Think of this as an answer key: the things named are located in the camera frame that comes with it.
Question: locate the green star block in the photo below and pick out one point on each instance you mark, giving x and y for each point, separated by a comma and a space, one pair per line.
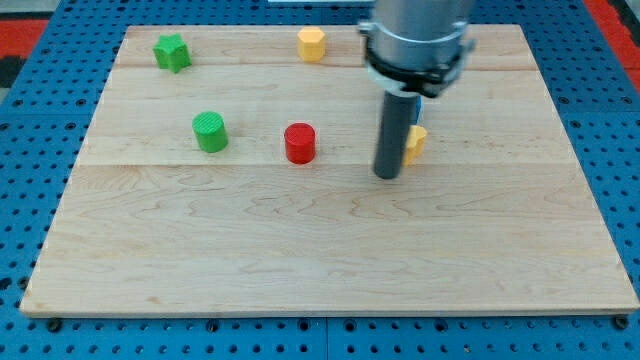
171, 53

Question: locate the yellow heart block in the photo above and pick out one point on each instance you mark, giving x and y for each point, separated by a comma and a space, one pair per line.
414, 144

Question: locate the green cylinder block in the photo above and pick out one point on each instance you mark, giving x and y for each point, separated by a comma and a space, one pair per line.
210, 132

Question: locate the wooden board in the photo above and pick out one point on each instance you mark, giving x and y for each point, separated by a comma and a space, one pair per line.
495, 218

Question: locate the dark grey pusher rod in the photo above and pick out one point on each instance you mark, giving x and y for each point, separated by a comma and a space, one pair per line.
398, 114

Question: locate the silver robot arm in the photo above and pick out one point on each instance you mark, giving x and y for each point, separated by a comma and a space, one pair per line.
416, 47

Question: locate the red cylinder block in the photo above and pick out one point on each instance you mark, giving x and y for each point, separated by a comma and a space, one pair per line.
300, 140

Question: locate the blue block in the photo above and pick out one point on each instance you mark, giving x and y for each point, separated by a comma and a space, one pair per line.
418, 110

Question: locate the yellow hexagon block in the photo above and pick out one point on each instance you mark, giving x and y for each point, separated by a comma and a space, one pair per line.
311, 44

